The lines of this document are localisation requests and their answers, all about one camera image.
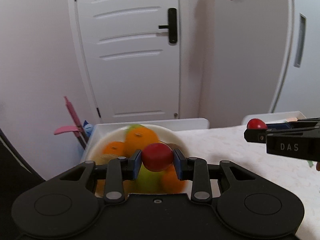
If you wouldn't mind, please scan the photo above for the brownish red apple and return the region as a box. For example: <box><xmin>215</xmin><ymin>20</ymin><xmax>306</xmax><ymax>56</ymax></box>
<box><xmin>96</xmin><ymin>153</ymin><xmax>188</xmax><ymax>194</ymax></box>

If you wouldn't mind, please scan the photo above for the brown kiwi fruit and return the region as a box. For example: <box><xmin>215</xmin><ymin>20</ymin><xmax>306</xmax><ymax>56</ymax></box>
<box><xmin>166</xmin><ymin>143</ymin><xmax>181</xmax><ymax>152</ymax></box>

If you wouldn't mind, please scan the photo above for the small orange tangerine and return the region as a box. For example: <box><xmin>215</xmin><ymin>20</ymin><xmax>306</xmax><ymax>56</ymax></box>
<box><xmin>102</xmin><ymin>141</ymin><xmax>126</xmax><ymax>156</ymax></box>

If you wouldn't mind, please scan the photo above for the recessed wall handle panel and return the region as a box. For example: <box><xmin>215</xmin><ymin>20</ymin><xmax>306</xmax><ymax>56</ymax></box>
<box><xmin>294</xmin><ymin>14</ymin><xmax>306</xmax><ymax>68</ymax></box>

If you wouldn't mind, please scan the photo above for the black door handle lock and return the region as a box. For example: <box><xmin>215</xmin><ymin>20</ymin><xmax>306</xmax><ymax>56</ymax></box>
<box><xmin>158</xmin><ymin>8</ymin><xmax>178</xmax><ymax>44</ymax></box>

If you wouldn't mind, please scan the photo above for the white duck pattern bowl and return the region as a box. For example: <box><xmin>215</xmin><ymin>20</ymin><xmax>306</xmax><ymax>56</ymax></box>
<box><xmin>85</xmin><ymin>123</ymin><xmax>189</xmax><ymax>197</ymax></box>

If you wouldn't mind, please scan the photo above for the red cherry tomato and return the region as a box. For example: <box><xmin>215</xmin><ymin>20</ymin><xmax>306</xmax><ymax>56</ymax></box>
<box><xmin>247</xmin><ymin>118</ymin><xmax>267</xmax><ymax>129</ymax></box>
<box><xmin>142</xmin><ymin>143</ymin><xmax>174</xmax><ymax>172</ymax></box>

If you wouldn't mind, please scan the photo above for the pink dustpan broom set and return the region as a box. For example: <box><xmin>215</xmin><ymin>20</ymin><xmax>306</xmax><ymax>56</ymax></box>
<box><xmin>54</xmin><ymin>96</ymin><xmax>89</xmax><ymax>150</ymax></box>

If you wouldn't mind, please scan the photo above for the plastic bag of bottles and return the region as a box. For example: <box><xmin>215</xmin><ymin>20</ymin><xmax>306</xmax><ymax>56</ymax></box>
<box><xmin>83</xmin><ymin>120</ymin><xmax>94</xmax><ymax>137</ymax></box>

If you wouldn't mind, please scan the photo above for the white door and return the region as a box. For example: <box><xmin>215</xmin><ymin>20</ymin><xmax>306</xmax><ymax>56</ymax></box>
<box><xmin>70</xmin><ymin>0</ymin><xmax>180</xmax><ymax>123</ymax></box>

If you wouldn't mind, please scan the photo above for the large orange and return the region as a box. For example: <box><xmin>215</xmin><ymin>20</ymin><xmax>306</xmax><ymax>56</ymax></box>
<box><xmin>124</xmin><ymin>126</ymin><xmax>159</xmax><ymax>157</ymax></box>

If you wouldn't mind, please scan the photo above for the green apple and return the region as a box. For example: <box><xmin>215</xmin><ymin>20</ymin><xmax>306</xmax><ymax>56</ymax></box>
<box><xmin>124</xmin><ymin>124</ymin><xmax>162</xmax><ymax>194</ymax></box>

